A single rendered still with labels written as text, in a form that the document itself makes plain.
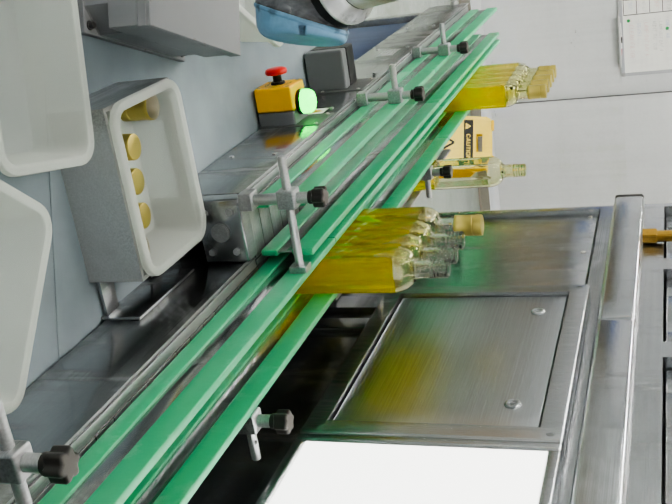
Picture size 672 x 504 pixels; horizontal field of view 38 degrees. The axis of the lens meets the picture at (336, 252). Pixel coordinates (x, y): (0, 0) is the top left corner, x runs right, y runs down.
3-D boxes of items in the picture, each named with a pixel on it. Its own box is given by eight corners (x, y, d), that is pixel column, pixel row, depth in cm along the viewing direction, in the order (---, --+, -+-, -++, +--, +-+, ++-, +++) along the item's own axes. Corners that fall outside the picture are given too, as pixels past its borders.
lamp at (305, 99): (297, 117, 173) (313, 115, 172) (293, 92, 171) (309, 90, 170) (305, 110, 177) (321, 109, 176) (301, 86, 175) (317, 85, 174)
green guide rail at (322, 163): (252, 208, 139) (305, 206, 136) (251, 202, 139) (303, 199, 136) (470, 13, 293) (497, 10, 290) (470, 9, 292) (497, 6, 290)
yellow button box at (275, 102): (257, 128, 175) (296, 125, 172) (250, 87, 172) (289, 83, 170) (271, 118, 181) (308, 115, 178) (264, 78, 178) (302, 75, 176)
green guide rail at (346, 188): (261, 256, 142) (313, 255, 139) (260, 250, 141) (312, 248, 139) (473, 37, 295) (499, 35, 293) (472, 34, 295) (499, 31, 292)
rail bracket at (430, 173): (391, 201, 210) (452, 199, 205) (387, 171, 207) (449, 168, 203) (396, 195, 213) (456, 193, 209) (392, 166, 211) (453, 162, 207)
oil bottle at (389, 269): (278, 295, 148) (414, 294, 141) (272, 261, 146) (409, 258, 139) (290, 281, 153) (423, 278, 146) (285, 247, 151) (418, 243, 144)
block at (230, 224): (204, 265, 140) (248, 264, 137) (191, 202, 136) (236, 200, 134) (214, 255, 143) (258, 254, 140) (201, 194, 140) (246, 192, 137)
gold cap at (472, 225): (458, 224, 160) (485, 223, 158) (456, 241, 157) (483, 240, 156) (454, 210, 157) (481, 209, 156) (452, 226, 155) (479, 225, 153)
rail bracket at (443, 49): (410, 60, 228) (466, 54, 223) (406, 28, 225) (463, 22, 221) (414, 56, 231) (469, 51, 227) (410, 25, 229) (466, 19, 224)
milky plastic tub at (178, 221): (92, 284, 124) (152, 283, 121) (48, 112, 116) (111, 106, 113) (155, 235, 139) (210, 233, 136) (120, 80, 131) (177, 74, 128)
